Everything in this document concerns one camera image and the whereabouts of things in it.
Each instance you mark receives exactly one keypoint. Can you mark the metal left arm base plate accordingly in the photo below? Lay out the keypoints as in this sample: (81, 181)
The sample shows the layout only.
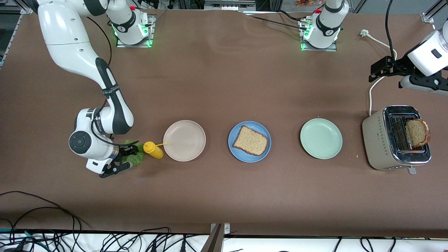
(318, 50)

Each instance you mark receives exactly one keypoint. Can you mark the dark metal mount post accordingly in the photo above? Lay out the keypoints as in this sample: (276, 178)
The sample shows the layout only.
(213, 243)

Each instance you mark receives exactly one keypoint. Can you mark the blue round plate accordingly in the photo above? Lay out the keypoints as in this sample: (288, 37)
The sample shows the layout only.
(238, 155)

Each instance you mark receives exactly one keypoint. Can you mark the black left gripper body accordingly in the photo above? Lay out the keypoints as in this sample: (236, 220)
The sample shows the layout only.
(401, 65)

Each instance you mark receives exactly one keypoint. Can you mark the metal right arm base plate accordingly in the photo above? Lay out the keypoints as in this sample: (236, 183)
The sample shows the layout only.
(134, 46)

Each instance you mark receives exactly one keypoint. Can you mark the beige chrome toaster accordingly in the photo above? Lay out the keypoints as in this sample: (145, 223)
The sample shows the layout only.
(378, 140)

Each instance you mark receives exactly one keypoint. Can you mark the yellow squeeze bottle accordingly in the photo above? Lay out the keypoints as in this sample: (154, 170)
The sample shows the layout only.
(154, 150)

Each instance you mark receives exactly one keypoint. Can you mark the light green round plate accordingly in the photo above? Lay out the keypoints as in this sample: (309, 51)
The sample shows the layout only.
(321, 139)

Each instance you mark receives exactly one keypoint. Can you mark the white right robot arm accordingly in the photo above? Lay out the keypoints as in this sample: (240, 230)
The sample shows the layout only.
(70, 38)

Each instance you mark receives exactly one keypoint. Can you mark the silver metal bracket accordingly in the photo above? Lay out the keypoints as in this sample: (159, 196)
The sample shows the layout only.
(226, 228)

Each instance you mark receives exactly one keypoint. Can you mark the aluminium frame profile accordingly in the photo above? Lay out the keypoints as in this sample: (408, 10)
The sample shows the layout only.
(229, 5)

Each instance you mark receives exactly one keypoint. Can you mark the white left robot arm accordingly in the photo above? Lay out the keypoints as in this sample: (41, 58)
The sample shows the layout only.
(325, 29)

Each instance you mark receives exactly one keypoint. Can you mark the green lettuce leaf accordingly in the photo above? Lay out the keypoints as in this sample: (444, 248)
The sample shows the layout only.
(138, 160)

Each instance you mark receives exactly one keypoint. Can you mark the orange patterned packet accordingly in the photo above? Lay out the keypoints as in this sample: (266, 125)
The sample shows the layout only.
(306, 2)

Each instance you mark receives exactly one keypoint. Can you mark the brown bread slice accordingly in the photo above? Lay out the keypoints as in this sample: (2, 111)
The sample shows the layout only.
(250, 141)
(418, 134)

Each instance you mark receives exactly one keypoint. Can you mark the beige round plate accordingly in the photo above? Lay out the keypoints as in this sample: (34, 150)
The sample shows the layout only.
(185, 147)

